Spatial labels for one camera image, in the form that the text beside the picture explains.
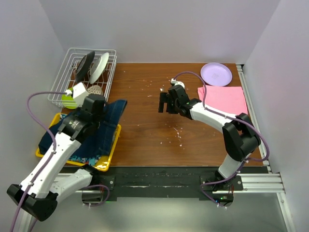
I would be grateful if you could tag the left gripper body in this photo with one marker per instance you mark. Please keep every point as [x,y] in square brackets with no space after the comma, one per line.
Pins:
[102,113]

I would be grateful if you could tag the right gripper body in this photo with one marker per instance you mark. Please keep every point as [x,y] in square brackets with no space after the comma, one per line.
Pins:
[173,106]

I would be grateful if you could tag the dark blue denim jeans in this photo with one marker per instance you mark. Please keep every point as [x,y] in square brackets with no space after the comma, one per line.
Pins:
[100,143]

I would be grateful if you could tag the pink t-shirt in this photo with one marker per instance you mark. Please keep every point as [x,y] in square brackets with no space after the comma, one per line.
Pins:
[227,99]

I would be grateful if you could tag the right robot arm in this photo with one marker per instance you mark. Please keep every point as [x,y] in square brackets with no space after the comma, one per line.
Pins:
[240,137]

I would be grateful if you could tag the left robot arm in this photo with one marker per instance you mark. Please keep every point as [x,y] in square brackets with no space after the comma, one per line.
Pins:
[37,194]

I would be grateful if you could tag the patterned ceramic cup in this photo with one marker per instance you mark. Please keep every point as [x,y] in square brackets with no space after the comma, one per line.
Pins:
[95,89]

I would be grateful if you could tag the green plastic bowl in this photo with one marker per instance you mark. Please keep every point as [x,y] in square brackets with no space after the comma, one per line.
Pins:
[68,102]

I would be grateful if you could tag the white plate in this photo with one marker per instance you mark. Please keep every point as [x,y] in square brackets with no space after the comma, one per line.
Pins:
[98,67]

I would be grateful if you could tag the lilac plastic plate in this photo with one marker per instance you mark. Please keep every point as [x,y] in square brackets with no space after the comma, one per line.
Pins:
[216,74]

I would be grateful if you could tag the blue patterned cloth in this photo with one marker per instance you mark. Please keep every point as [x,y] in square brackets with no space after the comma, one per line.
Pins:
[85,160]

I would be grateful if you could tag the yellow plastic tray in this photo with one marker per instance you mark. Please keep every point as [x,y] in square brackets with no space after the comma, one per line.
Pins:
[101,164]

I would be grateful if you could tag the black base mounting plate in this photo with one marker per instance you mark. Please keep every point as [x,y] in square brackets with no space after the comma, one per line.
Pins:
[165,182]

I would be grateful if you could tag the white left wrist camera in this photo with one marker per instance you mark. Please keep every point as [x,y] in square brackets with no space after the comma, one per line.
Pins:
[78,92]

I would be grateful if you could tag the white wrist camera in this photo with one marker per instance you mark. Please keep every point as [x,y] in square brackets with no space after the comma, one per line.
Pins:
[78,92]
[175,82]

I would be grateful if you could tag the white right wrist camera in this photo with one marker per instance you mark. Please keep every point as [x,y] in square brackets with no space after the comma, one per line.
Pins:
[175,82]

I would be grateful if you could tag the white wire dish rack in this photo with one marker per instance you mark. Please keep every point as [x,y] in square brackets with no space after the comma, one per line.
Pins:
[65,78]

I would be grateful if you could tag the aluminium frame rail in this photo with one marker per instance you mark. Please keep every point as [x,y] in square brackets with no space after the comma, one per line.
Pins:
[252,183]

